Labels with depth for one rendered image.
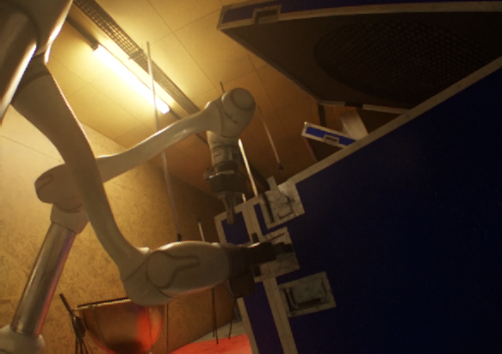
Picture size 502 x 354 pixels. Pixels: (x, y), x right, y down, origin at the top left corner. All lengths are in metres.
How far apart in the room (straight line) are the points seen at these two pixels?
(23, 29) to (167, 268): 0.43
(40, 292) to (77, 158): 0.58
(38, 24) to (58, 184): 0.56
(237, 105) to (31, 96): 0.51
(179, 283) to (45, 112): 0.39
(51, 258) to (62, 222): 0.13
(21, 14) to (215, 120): 0.58
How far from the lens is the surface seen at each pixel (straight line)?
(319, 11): 0.99
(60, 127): 0.56
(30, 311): 1.05
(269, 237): 0.85
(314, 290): 0.83
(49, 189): 0.93
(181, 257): 0.53
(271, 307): 0.89
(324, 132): 2.41
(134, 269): 0.65
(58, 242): 1.04
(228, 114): 0.82
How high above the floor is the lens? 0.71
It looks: 23 degrees up
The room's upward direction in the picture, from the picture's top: 17 degrees counter-clockwise
